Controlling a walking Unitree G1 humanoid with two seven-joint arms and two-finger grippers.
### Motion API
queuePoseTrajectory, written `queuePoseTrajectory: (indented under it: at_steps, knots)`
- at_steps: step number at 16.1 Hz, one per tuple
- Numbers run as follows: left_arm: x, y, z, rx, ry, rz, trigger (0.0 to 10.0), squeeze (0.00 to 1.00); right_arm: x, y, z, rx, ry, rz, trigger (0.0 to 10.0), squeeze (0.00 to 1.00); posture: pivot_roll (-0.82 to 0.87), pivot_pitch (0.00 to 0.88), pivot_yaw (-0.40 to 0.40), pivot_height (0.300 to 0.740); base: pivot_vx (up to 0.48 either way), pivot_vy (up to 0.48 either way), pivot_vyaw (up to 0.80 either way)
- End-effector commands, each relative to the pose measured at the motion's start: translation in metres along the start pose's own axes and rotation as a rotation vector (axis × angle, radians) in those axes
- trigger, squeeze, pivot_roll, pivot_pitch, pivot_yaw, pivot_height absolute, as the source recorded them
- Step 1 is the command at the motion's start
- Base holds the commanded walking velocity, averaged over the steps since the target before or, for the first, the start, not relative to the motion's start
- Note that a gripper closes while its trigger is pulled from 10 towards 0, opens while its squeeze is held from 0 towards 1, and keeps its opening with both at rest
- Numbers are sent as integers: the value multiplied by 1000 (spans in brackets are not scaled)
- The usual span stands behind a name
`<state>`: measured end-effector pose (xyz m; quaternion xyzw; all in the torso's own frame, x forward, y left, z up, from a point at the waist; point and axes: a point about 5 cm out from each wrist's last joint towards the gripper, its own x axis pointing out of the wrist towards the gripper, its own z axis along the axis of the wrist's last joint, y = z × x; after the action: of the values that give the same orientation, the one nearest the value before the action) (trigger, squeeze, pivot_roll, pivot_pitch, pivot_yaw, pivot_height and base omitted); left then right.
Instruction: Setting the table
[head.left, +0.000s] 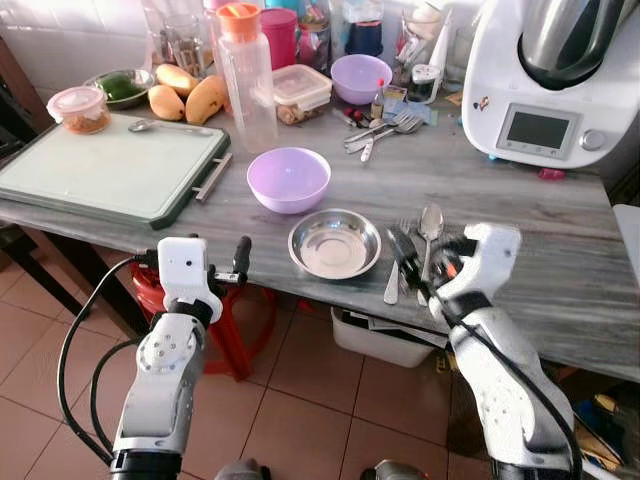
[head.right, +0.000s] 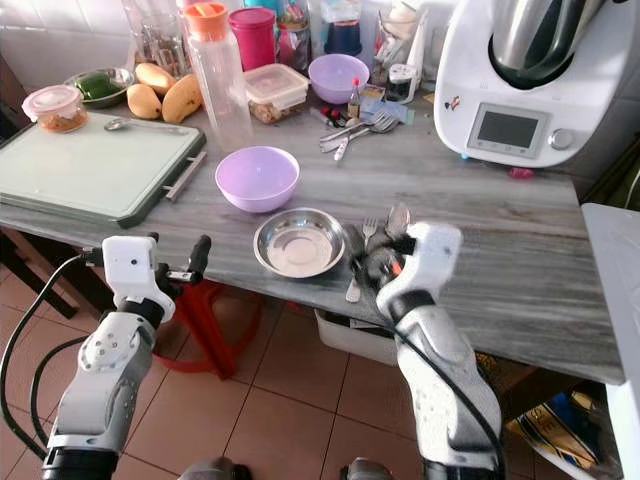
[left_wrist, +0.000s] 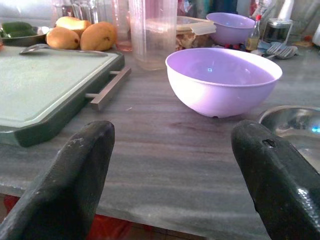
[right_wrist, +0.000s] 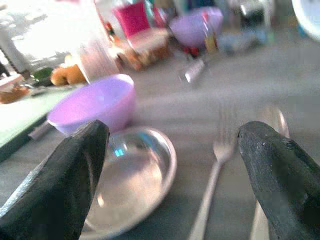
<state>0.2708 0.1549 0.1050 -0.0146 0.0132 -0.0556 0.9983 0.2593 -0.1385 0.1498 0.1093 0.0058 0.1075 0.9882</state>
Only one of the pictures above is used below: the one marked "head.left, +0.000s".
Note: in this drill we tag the small pink object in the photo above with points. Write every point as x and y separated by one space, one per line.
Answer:
551 173

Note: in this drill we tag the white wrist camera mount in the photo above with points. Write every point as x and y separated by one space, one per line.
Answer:
485 260
187 270

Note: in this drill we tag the white kitchen machine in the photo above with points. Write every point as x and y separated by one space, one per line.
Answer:
560 100

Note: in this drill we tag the steel fork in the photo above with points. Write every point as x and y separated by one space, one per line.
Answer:
385 128
395 142
393 285

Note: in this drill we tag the large purple plastic bowl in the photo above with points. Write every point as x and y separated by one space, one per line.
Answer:
288 180

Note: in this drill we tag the steel plate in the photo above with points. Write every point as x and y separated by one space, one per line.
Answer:
334 245

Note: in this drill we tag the dark blue jar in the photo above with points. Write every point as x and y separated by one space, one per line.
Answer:
364 30

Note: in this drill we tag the clear glass jar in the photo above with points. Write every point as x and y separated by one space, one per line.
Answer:
180 40

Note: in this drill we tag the grey robot left leg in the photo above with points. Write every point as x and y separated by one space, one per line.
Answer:
242 470

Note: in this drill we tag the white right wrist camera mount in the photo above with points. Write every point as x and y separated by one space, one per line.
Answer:
485 260

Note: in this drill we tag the small steel spoon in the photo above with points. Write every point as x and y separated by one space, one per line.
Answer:
140 125

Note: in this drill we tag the clear bottle with orange cap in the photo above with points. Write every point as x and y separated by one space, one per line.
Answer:
247 90

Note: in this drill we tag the white plastic bin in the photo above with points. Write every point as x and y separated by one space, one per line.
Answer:
385 340

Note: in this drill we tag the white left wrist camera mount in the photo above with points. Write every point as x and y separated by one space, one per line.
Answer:
187 270

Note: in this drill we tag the grey robot right leg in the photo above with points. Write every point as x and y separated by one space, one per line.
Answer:
402 471

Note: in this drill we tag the round container with pink lid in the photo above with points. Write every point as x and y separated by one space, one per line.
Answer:
78 108

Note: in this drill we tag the red plastic stool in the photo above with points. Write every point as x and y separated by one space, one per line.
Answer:
232 330

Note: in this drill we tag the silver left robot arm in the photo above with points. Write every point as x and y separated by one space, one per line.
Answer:
160 390

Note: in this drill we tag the green-rimmed white cutting board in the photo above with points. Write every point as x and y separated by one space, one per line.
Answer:
105 170

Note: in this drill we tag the colourful patterned bag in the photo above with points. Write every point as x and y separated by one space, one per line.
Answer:
605 435

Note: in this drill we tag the large steel spoon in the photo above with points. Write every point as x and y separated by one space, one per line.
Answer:
431 222

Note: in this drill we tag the yellow mango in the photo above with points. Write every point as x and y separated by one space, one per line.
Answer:
166 103
205 100
177 78

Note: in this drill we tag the small purple plastic bowl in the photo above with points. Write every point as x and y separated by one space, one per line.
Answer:
360 78

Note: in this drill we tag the grey robot leg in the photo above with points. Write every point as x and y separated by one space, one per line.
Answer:
242 470
402 471

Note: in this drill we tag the clear square food container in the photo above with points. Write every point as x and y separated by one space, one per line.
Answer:
302 92

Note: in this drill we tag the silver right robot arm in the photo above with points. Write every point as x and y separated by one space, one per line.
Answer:
510 390

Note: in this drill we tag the magenta plastic tumbler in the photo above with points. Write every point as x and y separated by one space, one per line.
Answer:
280 38

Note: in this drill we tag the tall clear spice jar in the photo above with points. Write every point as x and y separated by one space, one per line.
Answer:
314 35

